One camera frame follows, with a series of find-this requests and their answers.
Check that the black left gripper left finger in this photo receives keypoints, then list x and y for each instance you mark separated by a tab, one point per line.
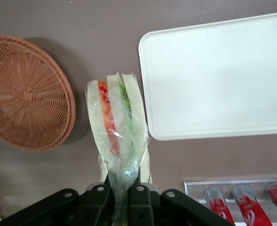
96	202

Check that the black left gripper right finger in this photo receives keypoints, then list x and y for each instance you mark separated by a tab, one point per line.
140	204

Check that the plastic-wrapped triangle sandwich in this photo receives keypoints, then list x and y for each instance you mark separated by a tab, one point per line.
119	122

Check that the round brown wicker basket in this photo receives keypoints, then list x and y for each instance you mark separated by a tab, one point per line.
27	96

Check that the beige rectangular tray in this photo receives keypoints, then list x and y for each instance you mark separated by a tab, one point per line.
213	80

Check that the clear acrylic bottle rack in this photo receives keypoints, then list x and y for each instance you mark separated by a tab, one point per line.
194	190

